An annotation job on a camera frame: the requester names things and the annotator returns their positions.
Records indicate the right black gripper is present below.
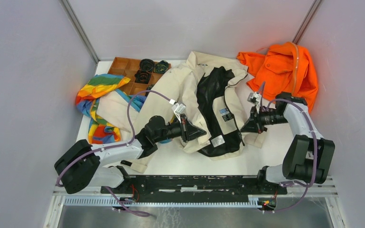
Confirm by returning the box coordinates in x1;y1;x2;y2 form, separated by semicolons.
240;104;288;134

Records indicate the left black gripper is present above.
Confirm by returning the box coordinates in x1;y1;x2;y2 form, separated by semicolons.
154;113;206;143

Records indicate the beige zip jacket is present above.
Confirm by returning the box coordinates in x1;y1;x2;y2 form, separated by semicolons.
97;51;264;161

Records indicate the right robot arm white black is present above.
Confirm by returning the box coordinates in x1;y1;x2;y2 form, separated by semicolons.
240;92;335;194

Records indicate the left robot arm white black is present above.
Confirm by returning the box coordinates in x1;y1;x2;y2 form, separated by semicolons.
54;114;206;194

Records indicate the orange jacket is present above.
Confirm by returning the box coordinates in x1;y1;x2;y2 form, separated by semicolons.
237;42;318;112

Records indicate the black rolled sock near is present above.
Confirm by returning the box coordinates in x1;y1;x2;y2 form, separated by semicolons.
145;84;154;96

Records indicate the black rolled sock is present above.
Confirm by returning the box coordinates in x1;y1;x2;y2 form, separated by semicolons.
154;60;169;74
145;84;154;96
134;70;151;84
139;58;155;72

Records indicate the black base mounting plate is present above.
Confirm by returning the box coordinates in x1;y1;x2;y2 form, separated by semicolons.
112;175;288;203

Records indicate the black rolled sock far right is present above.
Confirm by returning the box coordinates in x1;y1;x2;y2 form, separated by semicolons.
154;60;169;74

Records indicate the black rolled sock middle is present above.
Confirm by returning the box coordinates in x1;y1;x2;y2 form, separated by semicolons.
134;70;151;84

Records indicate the black rolled sock far left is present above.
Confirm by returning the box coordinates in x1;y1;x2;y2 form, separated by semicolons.
139;58;155;72

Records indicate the brown wooden compartment tray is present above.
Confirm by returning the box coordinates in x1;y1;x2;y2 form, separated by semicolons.
108;57;172;95

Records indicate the rainbow striped garment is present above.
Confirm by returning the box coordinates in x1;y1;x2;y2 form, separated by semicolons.
75;74;132;144

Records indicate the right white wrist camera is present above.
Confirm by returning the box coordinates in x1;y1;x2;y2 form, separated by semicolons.
247;92;262;113

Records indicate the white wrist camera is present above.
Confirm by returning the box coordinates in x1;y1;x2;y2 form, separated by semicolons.
169;99;186;123
247;92;262;113

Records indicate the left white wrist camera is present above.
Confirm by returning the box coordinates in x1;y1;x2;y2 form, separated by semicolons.
169;99;186;123

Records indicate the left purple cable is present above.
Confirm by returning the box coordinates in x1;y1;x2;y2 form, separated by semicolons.
56;90;175;219

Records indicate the purple cable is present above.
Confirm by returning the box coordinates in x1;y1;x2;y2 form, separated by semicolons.
56;90;175;219
258;82;318;213

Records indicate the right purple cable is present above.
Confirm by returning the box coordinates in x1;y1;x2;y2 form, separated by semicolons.
258;82;318;213

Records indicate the aluminium frame rail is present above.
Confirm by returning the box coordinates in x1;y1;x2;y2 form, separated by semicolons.
53;175;338;208

